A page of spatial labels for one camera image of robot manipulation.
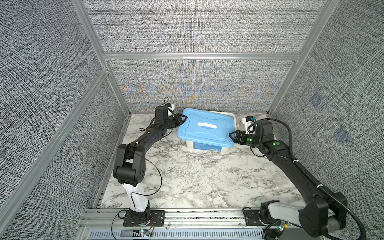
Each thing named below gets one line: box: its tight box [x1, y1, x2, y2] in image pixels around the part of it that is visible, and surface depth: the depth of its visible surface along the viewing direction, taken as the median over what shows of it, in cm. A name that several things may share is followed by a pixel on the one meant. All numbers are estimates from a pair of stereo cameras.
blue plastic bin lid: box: [177, 108, 235, 148], surface depth 88 cm
